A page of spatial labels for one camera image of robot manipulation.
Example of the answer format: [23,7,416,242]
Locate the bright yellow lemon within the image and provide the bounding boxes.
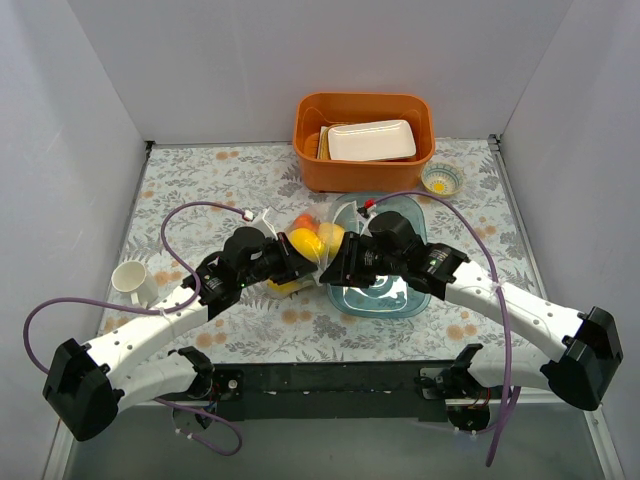
[266,280,301,297]

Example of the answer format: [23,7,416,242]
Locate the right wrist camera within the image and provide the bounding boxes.
[356,199,377,229]

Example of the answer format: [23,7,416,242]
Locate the yellow mango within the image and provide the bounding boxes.
[288,228,326,263]

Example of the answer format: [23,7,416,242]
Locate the orange plastic basin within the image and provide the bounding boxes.
[292,92,436,193]

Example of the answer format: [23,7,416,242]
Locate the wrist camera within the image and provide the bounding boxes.
[242,207,277,238]
[356,199,377,229]

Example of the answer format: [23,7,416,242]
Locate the white cup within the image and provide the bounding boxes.
[111,260,159,308]

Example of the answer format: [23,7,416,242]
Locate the small orange pumpkin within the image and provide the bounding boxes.
[293,214,320,232]

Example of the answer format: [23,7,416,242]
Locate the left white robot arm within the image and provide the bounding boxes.
[43,227,326,441]

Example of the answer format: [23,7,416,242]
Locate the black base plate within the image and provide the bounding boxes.
[154,357,514,434]

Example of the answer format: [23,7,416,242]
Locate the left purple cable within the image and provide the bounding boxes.
[23,201,254,457]

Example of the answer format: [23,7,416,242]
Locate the tan plates in basin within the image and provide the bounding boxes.
[303,124,338,160]

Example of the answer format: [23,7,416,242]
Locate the clear blue glass dish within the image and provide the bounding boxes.
[326,192,430,319]

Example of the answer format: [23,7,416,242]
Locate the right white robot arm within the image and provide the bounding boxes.
[320,211,623,411]

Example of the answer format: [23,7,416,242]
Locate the small patterned bowl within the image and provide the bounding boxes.
[421,161,464,198]

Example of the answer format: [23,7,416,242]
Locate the white rectangular tray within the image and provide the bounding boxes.
[325,119,417,162]

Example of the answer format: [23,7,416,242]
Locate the clear zip top bag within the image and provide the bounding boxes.
[265,200,360,299]

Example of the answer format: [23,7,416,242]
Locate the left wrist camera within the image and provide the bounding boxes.
[242,207,277,238]

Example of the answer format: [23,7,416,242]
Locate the pale yellow lemon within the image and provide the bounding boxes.
[317,222,345,255]

